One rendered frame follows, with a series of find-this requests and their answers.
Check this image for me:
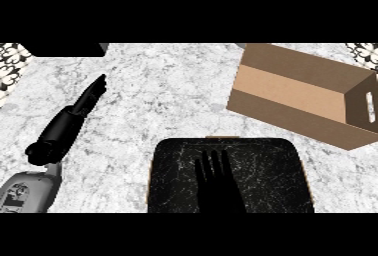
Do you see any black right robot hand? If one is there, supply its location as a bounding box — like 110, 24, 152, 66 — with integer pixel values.
191, 149, 247, 214

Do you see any black marbled tray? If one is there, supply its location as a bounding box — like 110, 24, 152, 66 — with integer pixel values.
144, 135, 315, 214

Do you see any brown cardboard box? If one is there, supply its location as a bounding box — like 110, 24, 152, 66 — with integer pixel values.
224, 43, 378, 151

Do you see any black appliance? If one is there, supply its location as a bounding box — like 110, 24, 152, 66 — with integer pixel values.
22, 42, 110, 58

